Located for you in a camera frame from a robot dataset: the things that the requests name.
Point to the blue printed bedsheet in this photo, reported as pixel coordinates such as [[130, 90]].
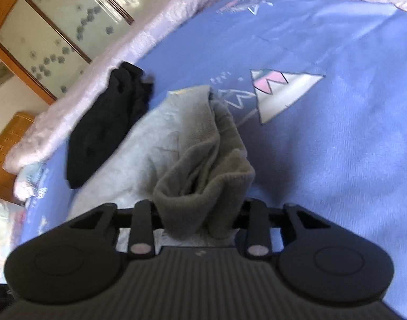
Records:
[[340, 123]]

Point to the wooden cabinet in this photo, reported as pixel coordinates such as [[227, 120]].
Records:
[[6, 150]]

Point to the white quilt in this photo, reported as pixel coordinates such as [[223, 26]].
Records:
[[90, 83]]

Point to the grey sweatpants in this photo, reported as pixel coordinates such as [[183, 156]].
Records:
[[203, 173]]

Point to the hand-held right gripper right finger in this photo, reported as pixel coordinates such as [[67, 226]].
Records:
[[257, 220]]

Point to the wooden wardrobe with glass doors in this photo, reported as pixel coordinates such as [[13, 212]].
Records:
[[56, 23]]

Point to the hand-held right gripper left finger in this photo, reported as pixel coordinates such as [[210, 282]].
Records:
[[142, 220]]

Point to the black folded garment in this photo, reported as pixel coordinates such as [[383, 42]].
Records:
[[103, 130]]

